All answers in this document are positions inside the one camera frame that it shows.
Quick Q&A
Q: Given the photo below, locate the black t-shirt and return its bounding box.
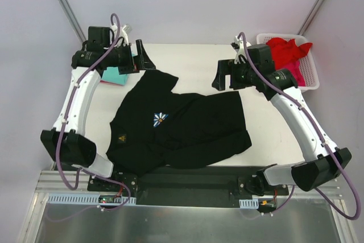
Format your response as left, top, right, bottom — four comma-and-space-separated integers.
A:
106, 70, 252, 175

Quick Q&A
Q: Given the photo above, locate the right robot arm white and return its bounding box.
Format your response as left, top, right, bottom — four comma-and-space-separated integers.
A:
212, 42, 352, 195

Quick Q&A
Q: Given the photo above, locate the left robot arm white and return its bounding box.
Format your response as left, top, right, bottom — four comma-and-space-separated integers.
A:
40, 24, 156, 191

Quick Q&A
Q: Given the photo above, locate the folded teal t-shirt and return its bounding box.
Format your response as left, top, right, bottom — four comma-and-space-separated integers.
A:
101, 67, 129, 85

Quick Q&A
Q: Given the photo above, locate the red t-shirt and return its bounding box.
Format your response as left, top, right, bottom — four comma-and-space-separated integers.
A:
266, 38, 313, 69

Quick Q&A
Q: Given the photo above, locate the magenta t-shirt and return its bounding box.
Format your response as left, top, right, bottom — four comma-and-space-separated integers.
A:
285, 61, 306, 87

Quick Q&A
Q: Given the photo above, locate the white plastic basket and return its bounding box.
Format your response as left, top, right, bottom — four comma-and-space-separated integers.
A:
256, 33, 320, 92

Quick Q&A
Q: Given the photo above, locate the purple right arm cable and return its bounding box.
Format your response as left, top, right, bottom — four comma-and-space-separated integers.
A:
237, 32, 362, 221

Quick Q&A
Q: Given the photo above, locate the left aluminium frame post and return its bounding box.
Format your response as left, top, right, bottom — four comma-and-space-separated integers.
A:
58, 0, 86, 43

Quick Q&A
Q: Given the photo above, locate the aluminium frame post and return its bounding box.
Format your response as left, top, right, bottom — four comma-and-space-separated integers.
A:
288, 0, 344, 53
58, 0, 86, 43

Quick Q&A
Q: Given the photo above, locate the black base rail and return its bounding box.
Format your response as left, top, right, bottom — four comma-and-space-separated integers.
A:
85, 166, 313, 208

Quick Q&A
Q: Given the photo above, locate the right aluminium frame post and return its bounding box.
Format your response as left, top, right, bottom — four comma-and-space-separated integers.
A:
288, 0, 344, 53

